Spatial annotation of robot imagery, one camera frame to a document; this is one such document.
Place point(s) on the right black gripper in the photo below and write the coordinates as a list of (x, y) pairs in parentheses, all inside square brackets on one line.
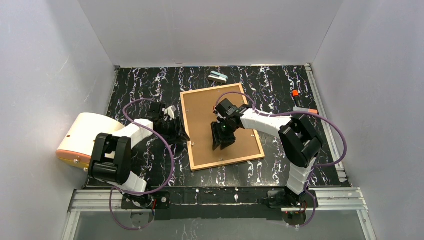
[(224, 131)]

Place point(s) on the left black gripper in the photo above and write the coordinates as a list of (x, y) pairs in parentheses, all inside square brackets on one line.
[(175, 127)]

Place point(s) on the wooden picture frame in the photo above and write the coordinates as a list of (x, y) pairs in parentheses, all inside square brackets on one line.
[(222, 127)]

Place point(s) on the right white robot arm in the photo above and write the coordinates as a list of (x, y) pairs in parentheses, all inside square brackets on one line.
[(300, 140)]

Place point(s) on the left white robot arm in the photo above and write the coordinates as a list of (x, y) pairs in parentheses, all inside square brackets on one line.
[(111, 157)]

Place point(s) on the teal white stapler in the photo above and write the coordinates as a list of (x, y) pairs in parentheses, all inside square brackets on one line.
[(217, 77)]

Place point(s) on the black marker orange cap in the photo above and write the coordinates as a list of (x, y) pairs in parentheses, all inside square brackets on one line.
[(296, 98)]

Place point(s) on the grey marker salmon cap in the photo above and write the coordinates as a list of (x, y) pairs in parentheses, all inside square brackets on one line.
[(307, 110)]

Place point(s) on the white cylindrical orange-based device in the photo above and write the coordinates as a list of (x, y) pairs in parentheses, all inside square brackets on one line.
[(77, 146)]

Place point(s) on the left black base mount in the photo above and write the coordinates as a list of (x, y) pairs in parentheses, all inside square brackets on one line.
[(160, 200)]

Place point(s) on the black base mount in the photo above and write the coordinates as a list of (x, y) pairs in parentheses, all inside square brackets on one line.
[(301, 207), (160, 200)]

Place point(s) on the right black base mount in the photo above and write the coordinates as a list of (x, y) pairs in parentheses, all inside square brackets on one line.
[(301, 207)]

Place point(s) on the aluminium rail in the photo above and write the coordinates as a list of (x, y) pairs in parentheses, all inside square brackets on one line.
[(96, 200)]

